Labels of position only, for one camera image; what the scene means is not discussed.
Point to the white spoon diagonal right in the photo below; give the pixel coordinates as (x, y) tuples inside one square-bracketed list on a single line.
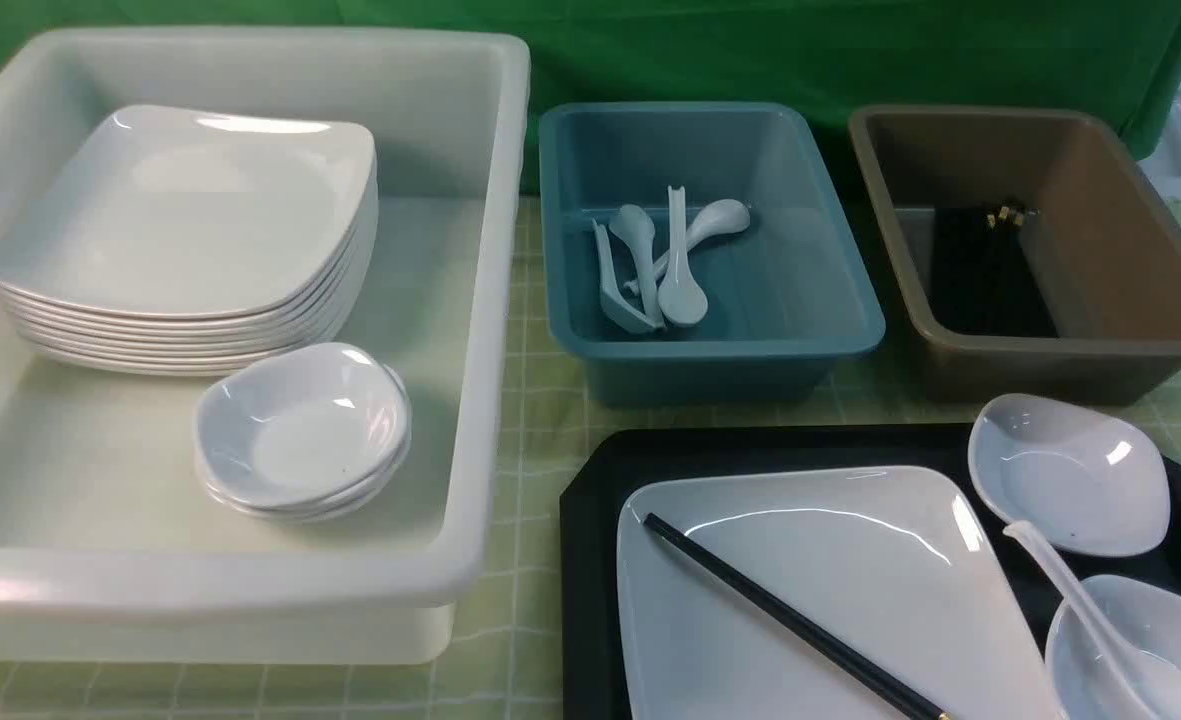
[(726, 216)]

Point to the green checked table mat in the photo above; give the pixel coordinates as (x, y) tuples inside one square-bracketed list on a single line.
[(502, 662)]

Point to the small white dish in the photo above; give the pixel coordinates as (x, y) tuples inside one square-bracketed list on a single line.
[(1093, 484)]

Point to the white spoon centre upright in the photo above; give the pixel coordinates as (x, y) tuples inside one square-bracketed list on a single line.
[(680, 297)]

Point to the black serving tray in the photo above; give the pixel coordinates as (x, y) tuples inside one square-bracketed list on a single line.
[(594, 680)]

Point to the white spoon leftmost in bin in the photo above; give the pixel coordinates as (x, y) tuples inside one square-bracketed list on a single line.
[(614, 305)]

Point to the black chopsticks bundle in bin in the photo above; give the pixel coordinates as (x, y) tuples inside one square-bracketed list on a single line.
[(980, 281)]

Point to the white spoon bowl up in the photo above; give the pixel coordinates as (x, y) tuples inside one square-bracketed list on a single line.
[(634, 227)]

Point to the stack of small white bowls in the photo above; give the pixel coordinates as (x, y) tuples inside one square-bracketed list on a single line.
[(304, 436)]

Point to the large white plastic tub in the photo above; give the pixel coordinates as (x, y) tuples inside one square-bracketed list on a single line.
[(110, 550)]

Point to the black chopstick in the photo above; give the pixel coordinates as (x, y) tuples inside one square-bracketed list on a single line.
[(885, 685)]

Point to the brown plastic bin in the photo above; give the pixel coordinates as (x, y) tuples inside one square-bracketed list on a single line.
[(1103, 247)]

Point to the white square rice plate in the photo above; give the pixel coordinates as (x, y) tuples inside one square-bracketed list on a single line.
[(892, 560)]

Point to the green backdrop cloth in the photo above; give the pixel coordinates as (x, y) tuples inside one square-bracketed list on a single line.
[(1119, 61)]

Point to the stack of white square plates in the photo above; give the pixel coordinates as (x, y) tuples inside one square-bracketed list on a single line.
[(192, 243)]

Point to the teal plastic bin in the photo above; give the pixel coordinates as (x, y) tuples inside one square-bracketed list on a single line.
[(788, 297)]

